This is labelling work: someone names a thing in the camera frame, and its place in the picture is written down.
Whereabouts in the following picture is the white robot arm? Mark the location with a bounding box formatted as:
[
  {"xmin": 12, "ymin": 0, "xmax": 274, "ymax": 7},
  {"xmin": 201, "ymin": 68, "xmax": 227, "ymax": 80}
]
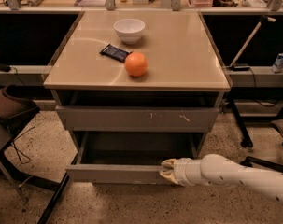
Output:
[{"xmin": 160, "ymin": 154, "xmax": 283, "ymax": 205}]

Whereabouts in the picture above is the grey drawer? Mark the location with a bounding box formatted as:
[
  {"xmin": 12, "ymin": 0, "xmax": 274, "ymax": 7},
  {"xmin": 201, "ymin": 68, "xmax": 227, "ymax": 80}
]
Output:
[
  {"xmin": 66, "ymin": 132, "xmax": 203, "ymax": 185},
  {"xmin": 56, "ymin": 105, "xmax": 219, "ymax": 133}
]

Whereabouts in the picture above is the grey drawer cabinet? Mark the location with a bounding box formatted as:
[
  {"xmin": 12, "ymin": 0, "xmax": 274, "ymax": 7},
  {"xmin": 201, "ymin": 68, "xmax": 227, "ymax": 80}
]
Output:
[{"xmin": 42, "ymin": 9, "xmax": 232, "ymax": 187}]

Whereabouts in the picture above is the orange fruit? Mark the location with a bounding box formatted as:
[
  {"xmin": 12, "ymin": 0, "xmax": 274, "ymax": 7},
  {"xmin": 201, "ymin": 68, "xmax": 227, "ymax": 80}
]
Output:
[{"xmin": 124, "ymin": 52, "xmax": 148, "ymax": 77}]

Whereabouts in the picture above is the brown office chair left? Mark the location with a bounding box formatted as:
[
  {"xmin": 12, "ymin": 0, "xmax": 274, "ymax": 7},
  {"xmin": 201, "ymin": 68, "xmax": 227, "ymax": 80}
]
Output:
[{"xmin": 0, "ymin": 86, "xmax": 70, "ymax": 224}]

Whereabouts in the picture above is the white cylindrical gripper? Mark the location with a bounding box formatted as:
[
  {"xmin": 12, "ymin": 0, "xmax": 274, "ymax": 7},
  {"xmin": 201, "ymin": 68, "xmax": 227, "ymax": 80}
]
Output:
[{"xmin": 160, "ymin": 158, "xmax": 205, "ymax": 186}]

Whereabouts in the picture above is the white stick with black base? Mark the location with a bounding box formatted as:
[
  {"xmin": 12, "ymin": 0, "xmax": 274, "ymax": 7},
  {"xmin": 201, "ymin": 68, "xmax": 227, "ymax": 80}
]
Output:
[{"xmin": 225, "ymin": 15, "xmax": 276, "ymax": 71}]

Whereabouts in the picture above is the grey top drawer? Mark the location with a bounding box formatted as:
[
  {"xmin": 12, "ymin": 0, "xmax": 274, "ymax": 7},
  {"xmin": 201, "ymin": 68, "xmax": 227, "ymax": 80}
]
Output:
[{"xmin": 56, "ymin": 105, "xmax": 219, "ymax": 133}]

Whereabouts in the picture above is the black power adapter left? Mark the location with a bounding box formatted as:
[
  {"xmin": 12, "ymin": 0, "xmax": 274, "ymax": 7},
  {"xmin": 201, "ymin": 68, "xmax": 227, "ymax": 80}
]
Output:
[{"xmin": 0, "ymin": 63, "xmax": 11, "ymax": 72}]

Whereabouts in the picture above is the blue white can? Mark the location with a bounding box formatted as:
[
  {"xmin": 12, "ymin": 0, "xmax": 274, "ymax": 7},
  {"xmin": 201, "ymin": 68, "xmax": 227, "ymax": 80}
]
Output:
[{"xmin": 272, "ymin": 53, "xmax": 283, "ymax": 73}]

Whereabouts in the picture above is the white ceramic bowl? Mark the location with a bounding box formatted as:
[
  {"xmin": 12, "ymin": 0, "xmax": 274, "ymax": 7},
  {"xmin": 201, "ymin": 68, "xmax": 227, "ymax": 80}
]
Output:
[{"xmin": 114, "ymin": 19, "xmax": 146, "ymax": 44}]

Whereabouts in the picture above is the dark blue snack bar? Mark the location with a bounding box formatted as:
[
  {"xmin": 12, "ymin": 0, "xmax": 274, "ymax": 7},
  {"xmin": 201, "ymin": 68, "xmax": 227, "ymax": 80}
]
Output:
[{"xmin": 99, "ymin": 44, "xmax": 130, "ymax": 63}]

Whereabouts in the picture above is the black office chair right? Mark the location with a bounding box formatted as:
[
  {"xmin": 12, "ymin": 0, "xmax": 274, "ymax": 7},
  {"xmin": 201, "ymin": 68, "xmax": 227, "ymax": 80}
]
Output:
[{"xmin": 239, "ymin": 117, "xmax": 283, "ymax": 175}]

